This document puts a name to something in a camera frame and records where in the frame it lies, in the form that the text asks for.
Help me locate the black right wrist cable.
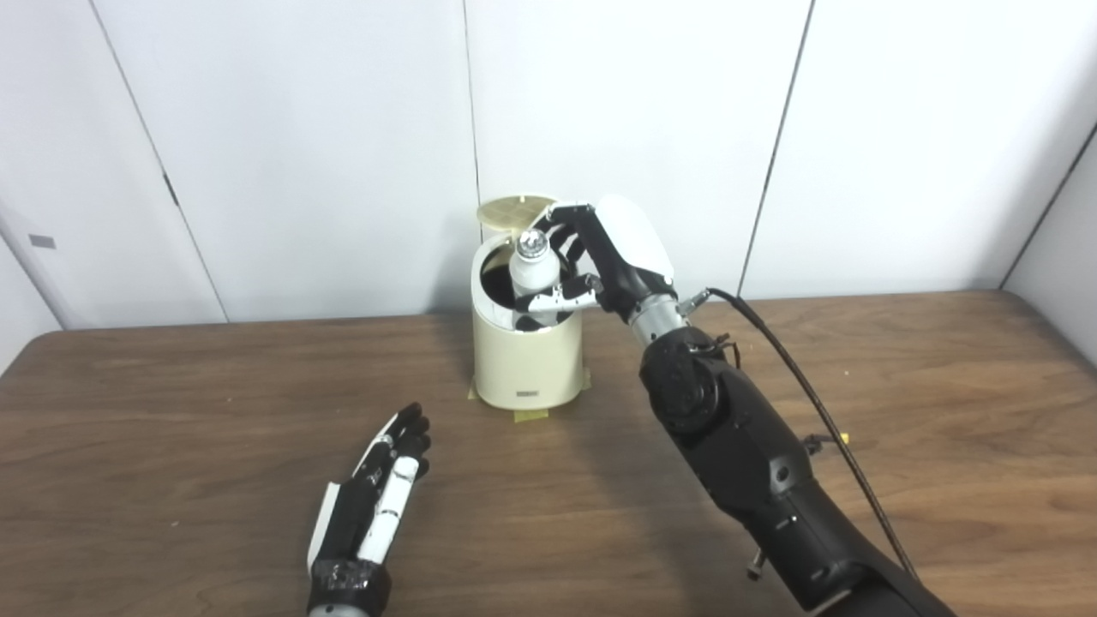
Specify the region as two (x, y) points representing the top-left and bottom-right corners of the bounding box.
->
(679, 288), (922, 584)

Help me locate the cream-colored round bin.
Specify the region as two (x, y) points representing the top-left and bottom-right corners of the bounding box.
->
(470, 195), (590, 410)

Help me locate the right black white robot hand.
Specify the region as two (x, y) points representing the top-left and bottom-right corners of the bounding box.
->
(517, 194), (678, 331)

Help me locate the cream round bin lid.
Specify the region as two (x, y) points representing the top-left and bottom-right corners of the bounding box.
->
(477, 195), (558, 234)

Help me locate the small white plastic bottle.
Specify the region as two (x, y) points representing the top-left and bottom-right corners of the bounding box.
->
(509, 231), (563, 331)

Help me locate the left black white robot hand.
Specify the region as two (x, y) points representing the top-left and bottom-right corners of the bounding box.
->
(306, 403), (432, 614)

